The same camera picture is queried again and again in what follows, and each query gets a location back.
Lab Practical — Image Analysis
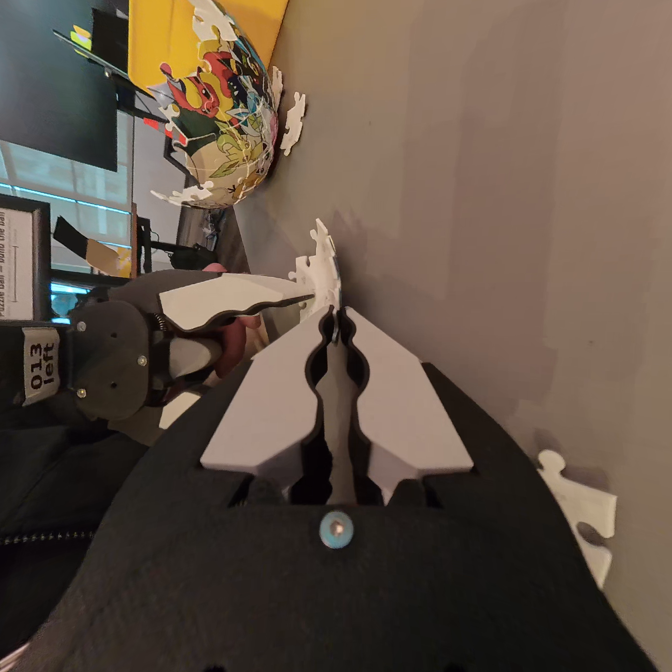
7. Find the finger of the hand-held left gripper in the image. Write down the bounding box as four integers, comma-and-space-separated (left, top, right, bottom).
157, 272, 317, 333
156, 391, 205, 431

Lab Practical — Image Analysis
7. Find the framed black and white sign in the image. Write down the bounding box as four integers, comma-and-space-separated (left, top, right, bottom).
0, 194, 52, 322

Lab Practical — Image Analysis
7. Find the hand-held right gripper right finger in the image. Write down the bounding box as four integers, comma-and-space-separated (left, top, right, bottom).
340, 306, 475, 504

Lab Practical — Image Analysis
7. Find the person's left hand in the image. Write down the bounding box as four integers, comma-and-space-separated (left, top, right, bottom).
202, 262, 263, 380

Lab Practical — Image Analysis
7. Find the colourful puzzle ball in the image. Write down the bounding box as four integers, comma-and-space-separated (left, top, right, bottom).
149, 0, 279, 211

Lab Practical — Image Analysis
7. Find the white-backed puzzle piece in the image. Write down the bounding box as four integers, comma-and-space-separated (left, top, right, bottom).
309, 218, 337, 276
314, 273, 343, 318
288, 254, 322, 295
280, 92, 307, 157
537, 449, 618, 590

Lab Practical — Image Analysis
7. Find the yellow plastic bin stack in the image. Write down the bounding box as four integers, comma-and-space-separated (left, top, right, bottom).
128, 0, 291, 100

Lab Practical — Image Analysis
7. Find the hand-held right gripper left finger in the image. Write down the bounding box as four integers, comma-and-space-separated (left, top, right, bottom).
200, 306, 338, 504

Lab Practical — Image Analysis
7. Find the large black screen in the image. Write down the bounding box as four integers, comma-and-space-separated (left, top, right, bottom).
0, 0, 119, 173

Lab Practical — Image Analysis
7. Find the tan and black card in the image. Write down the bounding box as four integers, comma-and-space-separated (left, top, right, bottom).
52, 214, 133, 279

